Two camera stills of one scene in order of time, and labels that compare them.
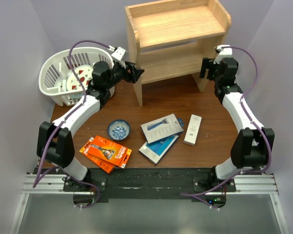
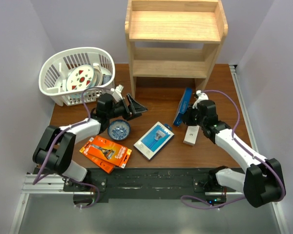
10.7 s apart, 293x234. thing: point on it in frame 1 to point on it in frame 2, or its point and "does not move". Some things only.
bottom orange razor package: x=98 y=162 does not move
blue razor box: x=155 y=151 to x=154 y=139
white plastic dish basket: x=65 y=75 does not move
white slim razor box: x=192 y=129 does not move
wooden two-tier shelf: x=168 y=40 does not move
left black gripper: x=135 y=73 to x=136 y=108
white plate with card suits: x=84 y=72 does not move
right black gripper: x=205 y=66 to x=186 y=117
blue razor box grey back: x=162 y=127 to x=183 y=106
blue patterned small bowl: x=118 y=129 does not move
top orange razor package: x=109 y=151 does not move
